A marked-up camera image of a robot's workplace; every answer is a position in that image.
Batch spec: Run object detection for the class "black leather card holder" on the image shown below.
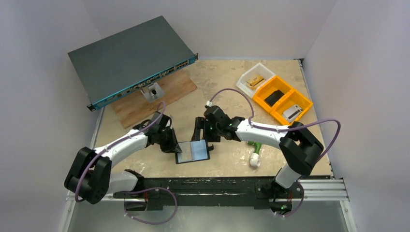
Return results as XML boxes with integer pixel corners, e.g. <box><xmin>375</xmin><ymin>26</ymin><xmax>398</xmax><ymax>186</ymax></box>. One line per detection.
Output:
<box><xmin>175</xmin><ymin>140</ymin><xmax>214</xmax><ymax>164</ymax></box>

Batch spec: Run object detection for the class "gold striped card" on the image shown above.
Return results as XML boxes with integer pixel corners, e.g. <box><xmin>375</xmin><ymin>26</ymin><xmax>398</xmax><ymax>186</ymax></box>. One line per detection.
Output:
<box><xmin>246</xmin><ymin>74</ymin><xmax>265</xmax><ymax>89</ymax></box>

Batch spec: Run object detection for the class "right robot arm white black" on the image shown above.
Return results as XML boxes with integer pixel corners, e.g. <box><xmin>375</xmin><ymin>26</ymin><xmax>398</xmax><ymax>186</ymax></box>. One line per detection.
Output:
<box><xmin>192</xmin><ymin>105</ymin><xmax>324</xmax><ymax>197</ymax></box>

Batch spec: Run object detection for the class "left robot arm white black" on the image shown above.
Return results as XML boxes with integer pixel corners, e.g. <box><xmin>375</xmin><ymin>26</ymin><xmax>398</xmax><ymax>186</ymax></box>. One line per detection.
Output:
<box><xmin>64</xmin><ymin>111</ymin><xmax>181</xmax><ymax>204</ymax></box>

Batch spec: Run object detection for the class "gold card in white bin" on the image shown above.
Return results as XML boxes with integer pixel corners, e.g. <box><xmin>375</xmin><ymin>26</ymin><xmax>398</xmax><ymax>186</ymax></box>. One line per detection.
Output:
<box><xmin>247</xmin><ymin>77</ymin><xmax>265</xmax><ymax>90</ymax></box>

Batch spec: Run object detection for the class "black card in yellow bin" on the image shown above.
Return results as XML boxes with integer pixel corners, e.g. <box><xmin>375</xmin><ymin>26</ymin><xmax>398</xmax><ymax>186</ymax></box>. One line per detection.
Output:
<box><xmin>264</xmin><ymin>90</ymin><xmax>284</xmax><ymax>107</ymax></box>

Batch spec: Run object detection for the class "silver card in yellow bin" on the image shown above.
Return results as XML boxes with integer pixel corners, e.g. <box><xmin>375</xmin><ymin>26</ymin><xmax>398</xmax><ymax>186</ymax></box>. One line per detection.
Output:
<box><xmin>282</xmin><ymin>104</ymin><xmax>303</xmax><ymax>123</ymax></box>

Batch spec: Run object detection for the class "wooden board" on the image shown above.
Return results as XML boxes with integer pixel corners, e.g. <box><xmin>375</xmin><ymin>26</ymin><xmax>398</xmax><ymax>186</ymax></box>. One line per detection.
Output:
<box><xmin>110</xmin><ymin>70</ymin><xmax>197</xmax><ymax>129</ymax></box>

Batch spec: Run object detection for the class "white plastic bin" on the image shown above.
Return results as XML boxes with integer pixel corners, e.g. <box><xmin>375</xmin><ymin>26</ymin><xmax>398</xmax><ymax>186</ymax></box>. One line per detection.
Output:
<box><xmin>235</xmin><ymin>63</ymin><xmax>276</xmax><ymax>98</ymax></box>

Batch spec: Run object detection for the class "green white pipe fitting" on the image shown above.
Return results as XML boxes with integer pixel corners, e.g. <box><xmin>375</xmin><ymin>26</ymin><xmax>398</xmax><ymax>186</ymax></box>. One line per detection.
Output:
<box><xmin>247</xmin><ymin>141</ymin><xmax>262</xmax><ymax>168</ymax></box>

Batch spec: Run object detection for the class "yellow plastic bin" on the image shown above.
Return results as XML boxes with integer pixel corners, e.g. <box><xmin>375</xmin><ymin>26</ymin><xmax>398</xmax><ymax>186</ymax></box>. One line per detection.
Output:
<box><xmin>252</xmin><ymin>75</ymin><xmax>313</xmax><ymax>125</ymax></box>

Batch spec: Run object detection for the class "small metal bracket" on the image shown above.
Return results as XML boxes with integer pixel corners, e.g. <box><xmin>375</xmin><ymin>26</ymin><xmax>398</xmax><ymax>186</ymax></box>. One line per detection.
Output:
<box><xmin>141</xmin><ymin>82</ymin><xmax>165</xmax><ymax>102</ymax></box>

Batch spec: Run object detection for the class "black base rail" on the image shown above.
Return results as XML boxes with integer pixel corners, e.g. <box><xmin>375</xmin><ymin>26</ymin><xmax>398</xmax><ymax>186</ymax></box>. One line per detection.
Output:
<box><xmin>113</xmin><ymin>176</ymin><xmax>304</xmax><ymax>213</ymax></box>

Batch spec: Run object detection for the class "grey blue network switch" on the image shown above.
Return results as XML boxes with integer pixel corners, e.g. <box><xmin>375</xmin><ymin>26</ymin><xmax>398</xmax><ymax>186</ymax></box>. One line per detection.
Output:
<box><xmin>68</xmin><ymin>16</ymin><xmax>198</xmax><ymax>111</ymax></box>

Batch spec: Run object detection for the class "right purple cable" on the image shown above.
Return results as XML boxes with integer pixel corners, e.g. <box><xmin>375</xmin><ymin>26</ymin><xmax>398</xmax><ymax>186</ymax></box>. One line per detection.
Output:
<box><xmin>206</xmin><ymin>88</ymin><xmax>341</xmax><ymax>164</ymax></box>

